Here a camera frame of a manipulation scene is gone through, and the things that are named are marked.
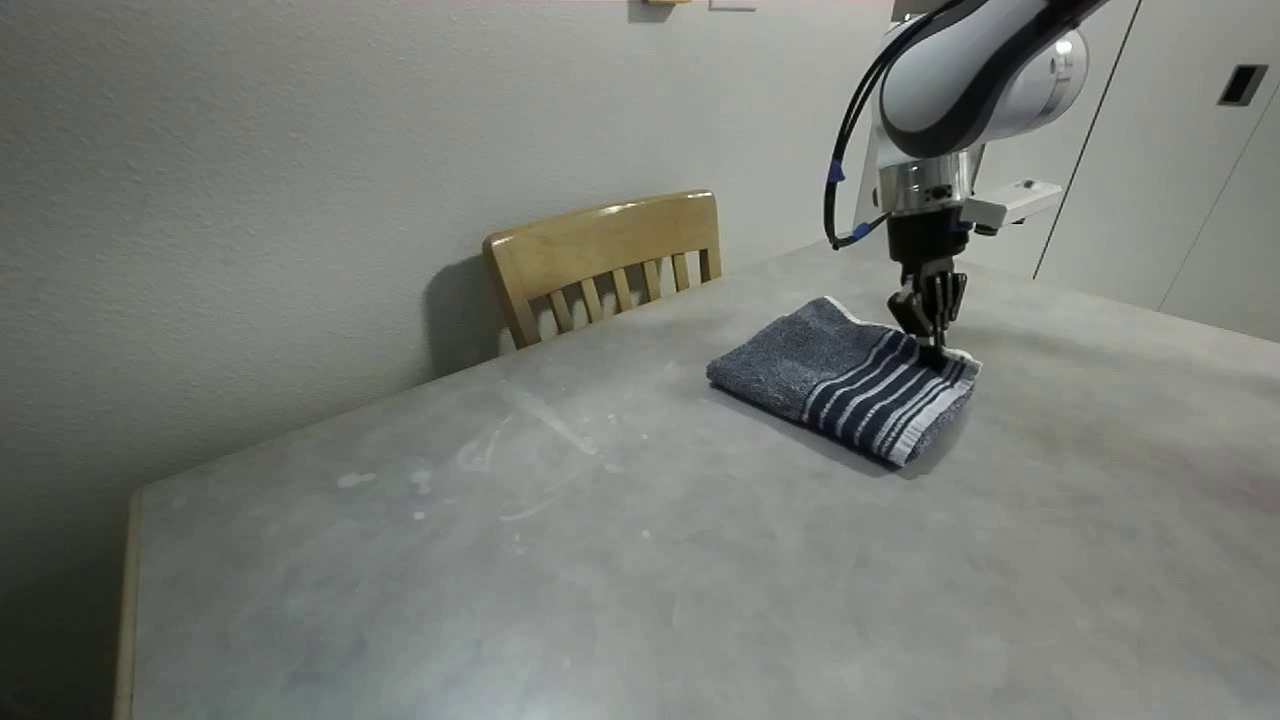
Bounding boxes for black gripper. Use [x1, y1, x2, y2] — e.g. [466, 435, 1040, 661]
[884, 210, 977, 355]

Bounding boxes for blue striped cloth towel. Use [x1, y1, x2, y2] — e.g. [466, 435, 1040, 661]
[705, 292, 986, 478]

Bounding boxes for tall white cabinet doors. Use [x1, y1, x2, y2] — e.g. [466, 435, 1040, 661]
[972, 0, 1280, 343]

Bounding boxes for wooden slat-back chair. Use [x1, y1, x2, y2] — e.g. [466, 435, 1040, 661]
[482, 186, 730, 352]

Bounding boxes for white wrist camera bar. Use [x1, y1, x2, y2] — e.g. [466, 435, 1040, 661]
[951, 175, 1070, 239]

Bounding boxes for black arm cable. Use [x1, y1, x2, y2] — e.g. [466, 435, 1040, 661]
[822, 0, 964, 258]

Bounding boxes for black recessed door handle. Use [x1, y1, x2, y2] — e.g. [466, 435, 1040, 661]
[1212, 60, 1273, 111]

